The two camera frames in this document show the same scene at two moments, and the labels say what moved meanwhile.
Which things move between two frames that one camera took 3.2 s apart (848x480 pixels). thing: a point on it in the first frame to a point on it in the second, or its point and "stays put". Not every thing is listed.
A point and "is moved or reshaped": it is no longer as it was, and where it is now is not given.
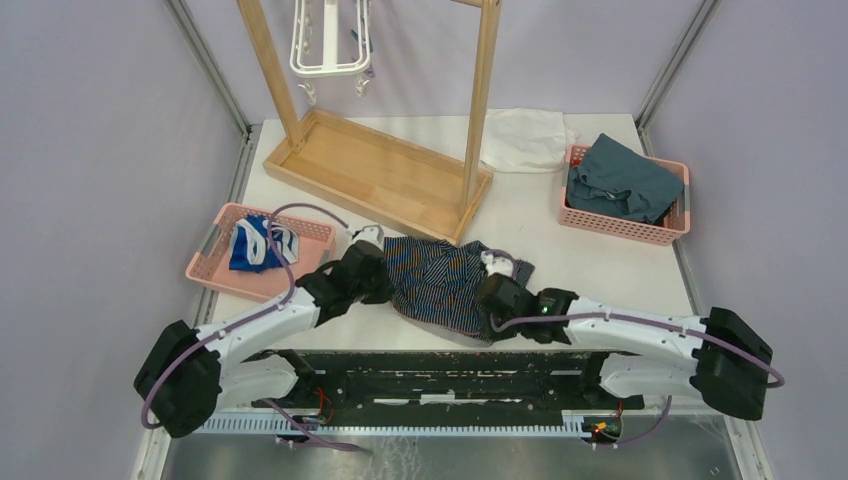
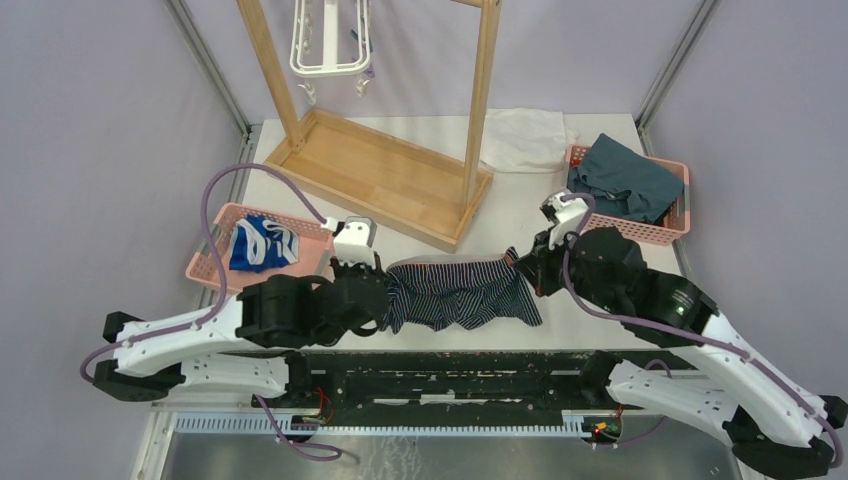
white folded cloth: [524, 140] stays put
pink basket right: [674, 226] stays put
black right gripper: [491, 334] to [536, 265]
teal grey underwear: [617, 180] stays put
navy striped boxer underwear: [434, 284] is moved or reshaped
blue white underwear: [252, 248] stays put
